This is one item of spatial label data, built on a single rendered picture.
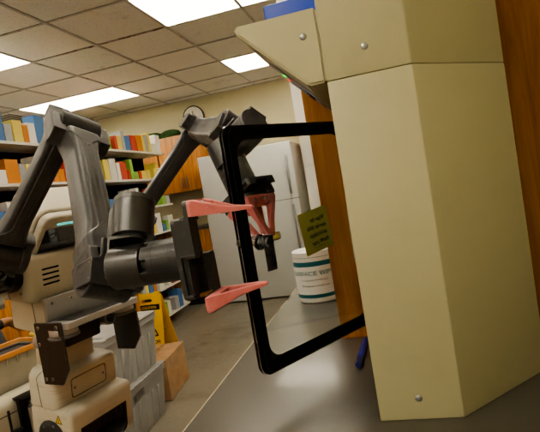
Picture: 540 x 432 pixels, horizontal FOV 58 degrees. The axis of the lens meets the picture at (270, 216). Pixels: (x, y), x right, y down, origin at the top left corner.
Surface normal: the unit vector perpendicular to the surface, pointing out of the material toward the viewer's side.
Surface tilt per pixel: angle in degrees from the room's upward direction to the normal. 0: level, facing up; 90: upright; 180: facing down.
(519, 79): 90
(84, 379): 98
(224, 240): 90
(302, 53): 90
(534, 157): 90
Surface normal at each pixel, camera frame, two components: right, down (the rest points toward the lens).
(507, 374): 0.51, -0.04
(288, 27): -0.23, 0.09
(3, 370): 0.88, -0.08
